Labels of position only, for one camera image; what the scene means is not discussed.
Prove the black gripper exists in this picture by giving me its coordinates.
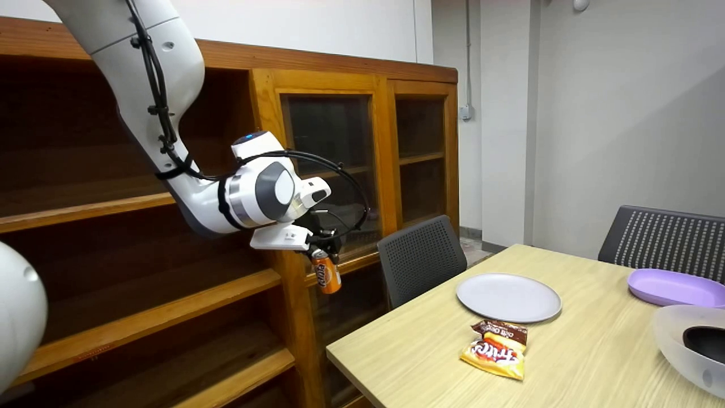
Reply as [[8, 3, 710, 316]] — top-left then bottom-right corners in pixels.
[[301, 207, 351, 272]]

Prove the orange Fanta soda can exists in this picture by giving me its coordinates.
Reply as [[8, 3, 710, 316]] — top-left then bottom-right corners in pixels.
[[310, 252, 344, 298]]

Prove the dark grey plastic chair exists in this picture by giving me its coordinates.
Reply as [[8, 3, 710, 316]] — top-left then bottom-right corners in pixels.
[[373, 214, 469, 312]]

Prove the wide glass cabinet door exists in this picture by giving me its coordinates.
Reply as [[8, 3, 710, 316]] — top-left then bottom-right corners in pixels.
[[251, 69, 399, 289]]

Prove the narrow glass cabinet door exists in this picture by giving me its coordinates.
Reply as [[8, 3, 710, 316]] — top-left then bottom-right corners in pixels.
[[387, 79, 462, 231]]

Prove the wooden bookshelf cabinet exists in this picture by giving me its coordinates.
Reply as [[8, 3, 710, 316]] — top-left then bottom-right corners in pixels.
[[0, 16, 462, 408]]

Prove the grey round plate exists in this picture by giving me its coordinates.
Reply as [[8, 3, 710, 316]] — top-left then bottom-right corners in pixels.
[[452, 272, 563, 326]]

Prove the yellow red chips bag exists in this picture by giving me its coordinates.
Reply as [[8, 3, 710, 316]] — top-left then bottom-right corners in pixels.
[[458, 317, 531, 384]]

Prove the grey striped-back chair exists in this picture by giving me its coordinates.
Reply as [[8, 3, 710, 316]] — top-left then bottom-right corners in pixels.
[[596, 204, 725, 286]]

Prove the purple plate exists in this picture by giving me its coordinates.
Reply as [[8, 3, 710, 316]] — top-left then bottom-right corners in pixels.
[[626, 265, 725, 312]]

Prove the translucent white bowl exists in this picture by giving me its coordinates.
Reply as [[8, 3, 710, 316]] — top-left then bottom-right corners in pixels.
[[650, 301, 725, 402]]

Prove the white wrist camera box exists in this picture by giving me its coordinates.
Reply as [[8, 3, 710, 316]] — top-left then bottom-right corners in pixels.
[[247, 222, 314, 255]]

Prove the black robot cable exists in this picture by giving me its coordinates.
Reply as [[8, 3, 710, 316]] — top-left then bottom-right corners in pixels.
[[122, 0, 373, 239]]

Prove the grey wall conduit pipe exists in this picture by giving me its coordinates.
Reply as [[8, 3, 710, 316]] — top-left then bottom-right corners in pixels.
[[462, 0, 475, 106]]

